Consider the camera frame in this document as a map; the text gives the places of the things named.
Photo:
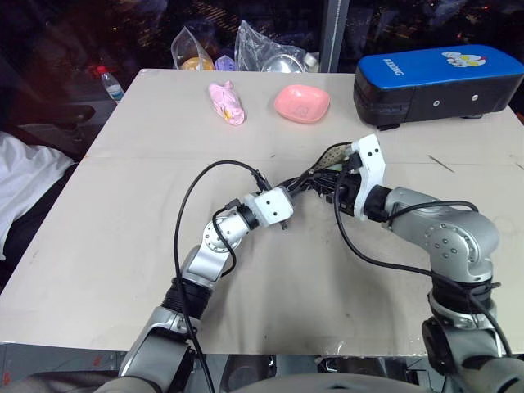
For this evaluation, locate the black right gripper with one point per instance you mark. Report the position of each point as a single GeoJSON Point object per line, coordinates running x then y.
{"type": "Point", "coordinates": [348, 198]}

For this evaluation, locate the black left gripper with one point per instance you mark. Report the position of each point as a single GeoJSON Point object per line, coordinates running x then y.
{"type": "Point", "coordinates": [295, 191]}

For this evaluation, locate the black grid pencil pouch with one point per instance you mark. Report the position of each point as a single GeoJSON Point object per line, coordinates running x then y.
{"type": "Point", "coordinates": [333, 153]}

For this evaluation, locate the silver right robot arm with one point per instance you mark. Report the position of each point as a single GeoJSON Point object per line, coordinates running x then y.
{"type": "Point", "coordinates": [454, 241]}

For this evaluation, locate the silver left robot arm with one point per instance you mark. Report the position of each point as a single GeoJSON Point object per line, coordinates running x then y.
{"type": "Point", "coordinates": [217, 245]}

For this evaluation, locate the pink plastic dish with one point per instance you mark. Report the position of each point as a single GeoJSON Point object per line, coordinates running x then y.
{"type": "Point", "coordinates": [302, 104]}

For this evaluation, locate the pink folded cloth toy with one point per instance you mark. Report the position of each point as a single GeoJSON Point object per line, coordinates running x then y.
{"type": "Point", "coordinates": [227, 102]}

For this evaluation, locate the shiny metal bowl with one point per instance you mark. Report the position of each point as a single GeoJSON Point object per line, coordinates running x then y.
{"type": "Point", "coordinates": [282, 65]}

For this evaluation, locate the small white bottle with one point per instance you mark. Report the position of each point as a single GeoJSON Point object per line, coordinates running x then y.
{"type": "Point", "coordinates": [311, 61]}

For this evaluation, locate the purple plastic-wrapped package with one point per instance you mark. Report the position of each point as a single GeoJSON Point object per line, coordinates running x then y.
{"type": "Point", "coordinates": [225, 63]}

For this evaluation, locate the clear crumpled plastic bag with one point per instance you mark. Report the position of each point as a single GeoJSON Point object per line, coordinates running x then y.
{"type": "Point", "coordinates": [254, 47]}

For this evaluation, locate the blue black boxing pad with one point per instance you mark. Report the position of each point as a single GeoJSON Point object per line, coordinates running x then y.
{"type": "Point", "coordinates": [434, 73]}

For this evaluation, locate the plastic bag with orange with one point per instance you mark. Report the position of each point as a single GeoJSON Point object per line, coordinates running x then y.
{"type": "Point", "coordinates": [192, 49]}

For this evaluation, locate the dark rounded shape under table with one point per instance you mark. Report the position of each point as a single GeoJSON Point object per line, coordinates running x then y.
{"type": "Point", "coordinates": [319, 376]}

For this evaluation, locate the red-capped water bottle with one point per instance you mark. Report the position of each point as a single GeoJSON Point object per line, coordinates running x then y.
{"type": "Point", "coordinates": [111, 85]}

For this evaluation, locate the black chair armrest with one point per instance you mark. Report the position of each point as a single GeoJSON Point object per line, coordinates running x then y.
{"type": "Point", "coordinates": [75, 114]}

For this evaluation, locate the white cloth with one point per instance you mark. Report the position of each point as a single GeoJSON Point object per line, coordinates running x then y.
{"type": "Point", "coordinates": [24, 176]}

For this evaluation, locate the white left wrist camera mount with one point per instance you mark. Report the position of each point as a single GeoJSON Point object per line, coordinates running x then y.
{"type": "Point", "coordinates": [270, 206]}

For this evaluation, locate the grey metal post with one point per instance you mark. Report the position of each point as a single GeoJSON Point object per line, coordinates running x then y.
{"type": "Point", "coordinates": [335, 34]}

